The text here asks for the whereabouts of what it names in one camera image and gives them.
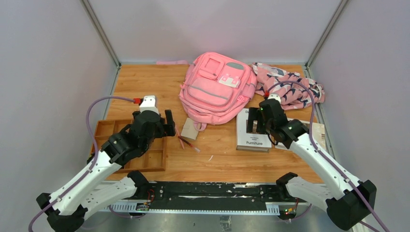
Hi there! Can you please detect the white Decorate Furniture book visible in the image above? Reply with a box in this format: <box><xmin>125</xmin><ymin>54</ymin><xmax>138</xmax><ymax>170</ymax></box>
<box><xmin>236</xmin><ymin>108</ymin><xmax>272</xmax><ymax>153</ymax></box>

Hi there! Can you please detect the pink student backpack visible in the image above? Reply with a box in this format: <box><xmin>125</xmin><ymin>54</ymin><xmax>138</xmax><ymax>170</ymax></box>
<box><xmin>179</xmin><ymin>52</ymin><xmax>257</xmax><ymax>131</ymax></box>

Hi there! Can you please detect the white coffee cover book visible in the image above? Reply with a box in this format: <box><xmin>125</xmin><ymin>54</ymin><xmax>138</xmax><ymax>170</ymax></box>
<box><xmin>274</xmin><ymin>122</ymin><xmax>327</xmax><ymax>150</ymax></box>

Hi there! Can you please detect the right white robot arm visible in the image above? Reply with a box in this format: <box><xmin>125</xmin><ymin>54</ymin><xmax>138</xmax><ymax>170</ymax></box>
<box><xmin>247</xmin><ymin>99</ymin><xmax>377</xmax><ymax>231</ymax></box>

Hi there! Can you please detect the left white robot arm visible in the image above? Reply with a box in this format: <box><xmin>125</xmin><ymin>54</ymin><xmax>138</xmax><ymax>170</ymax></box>
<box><xmin>36</xmin><ymin>110</ymin><xmax>176</xmax><ymax>232</ymax></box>

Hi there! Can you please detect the pink pencil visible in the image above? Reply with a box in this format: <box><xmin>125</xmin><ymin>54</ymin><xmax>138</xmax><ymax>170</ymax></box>
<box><xmin>175</xmin><ymin>125</ymin><xmax>185</xmax><ymax>149</ymax></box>

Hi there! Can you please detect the pink patterned cloth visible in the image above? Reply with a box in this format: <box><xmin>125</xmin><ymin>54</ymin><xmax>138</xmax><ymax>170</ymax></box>
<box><xmin>251</xmin><ymin>62</ymin><xmax>325</xmax><ymax>110</ymax></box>

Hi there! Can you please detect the wooden compartment tray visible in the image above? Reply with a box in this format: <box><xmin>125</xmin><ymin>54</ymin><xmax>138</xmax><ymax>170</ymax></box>
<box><xmin>94</xmin><ymin>119</ymin><xmax>167</xmax><ymax>174</ymax></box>

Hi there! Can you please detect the red pen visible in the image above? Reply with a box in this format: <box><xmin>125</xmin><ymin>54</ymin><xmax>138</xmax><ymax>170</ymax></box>
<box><xmin>180</xmin><ymin>136</ymin><xmax>201</xmax><ymax>153</ymax></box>

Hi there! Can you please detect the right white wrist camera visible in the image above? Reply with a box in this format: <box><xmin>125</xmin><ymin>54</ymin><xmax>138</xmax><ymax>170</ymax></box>
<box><xmin>264</xmin><ymin>92</ymin><xmax>281</xmax><ymax>103</ymax></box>

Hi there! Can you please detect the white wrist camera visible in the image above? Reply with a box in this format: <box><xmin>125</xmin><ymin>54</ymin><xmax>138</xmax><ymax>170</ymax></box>
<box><xmin>133</xmin><ymin>95</ymin><xmax>160</xmax><ymax>115</ymax></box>
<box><xmin>264</xmin><ymin>92</ymin><xmax>281</xmax><ymax>103</ymax></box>

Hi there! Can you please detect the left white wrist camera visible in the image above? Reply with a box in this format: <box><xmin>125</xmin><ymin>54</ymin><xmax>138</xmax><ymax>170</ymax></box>
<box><xmin>133</xmin><ymin>95</ymin><xmax>160</xmax><ymax>115</ymax></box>

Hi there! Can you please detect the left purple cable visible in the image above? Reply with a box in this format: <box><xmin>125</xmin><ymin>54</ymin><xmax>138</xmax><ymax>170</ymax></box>
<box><xmin>28</xmin><ymin>96</ymin><xmax>135</xmax><ymax>232</ymax></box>

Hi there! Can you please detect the purple cable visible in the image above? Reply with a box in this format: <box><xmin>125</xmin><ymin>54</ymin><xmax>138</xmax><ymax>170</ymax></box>
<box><xmin>28</xmin><ymin>96</ymin><xmax>135</xmax><ymax>232</ymax></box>
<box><xmin>265</xmin><ymin>80</ymin><xmax>391</xmax><ymax>232</ymax></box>

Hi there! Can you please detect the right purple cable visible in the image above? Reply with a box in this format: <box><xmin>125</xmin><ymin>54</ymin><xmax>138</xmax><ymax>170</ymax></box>
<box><xmin>265</xmin><ymin>80</ymin><xmax>391</xmax><ymax>232</ymax></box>

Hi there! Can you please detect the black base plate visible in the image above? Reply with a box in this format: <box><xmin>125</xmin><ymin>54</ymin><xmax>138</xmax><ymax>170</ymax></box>
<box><xmin>127</xmin><ymin>181</ymin><xmax>308</xmax><ymax>214</ymax></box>

